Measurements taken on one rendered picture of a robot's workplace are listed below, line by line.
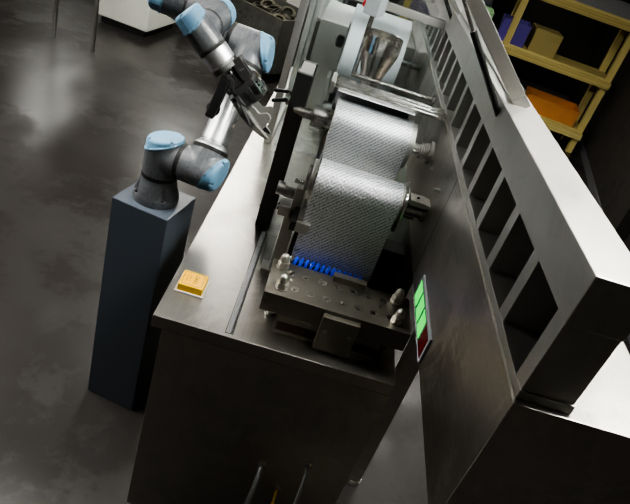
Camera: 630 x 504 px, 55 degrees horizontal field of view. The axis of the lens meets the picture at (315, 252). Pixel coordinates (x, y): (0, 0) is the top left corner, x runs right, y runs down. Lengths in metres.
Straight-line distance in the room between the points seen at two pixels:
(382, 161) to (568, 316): 1.11
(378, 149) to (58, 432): 1.55
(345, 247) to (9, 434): 1.43
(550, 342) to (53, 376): 2.16
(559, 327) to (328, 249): 0.98
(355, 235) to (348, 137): 0.31
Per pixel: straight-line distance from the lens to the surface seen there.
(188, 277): 1.73
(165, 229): 2.01
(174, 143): 1.96
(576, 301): 0.82
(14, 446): 2.48
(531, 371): 0.88
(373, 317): 1.62
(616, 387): 1.06
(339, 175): 1.63
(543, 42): 7.66
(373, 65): 2.25
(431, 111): 1.90
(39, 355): 2.77
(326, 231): 1.68
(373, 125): 1.82
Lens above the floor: 1.96
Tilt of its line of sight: 31 degrees down
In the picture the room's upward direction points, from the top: 19 degrees clockwise
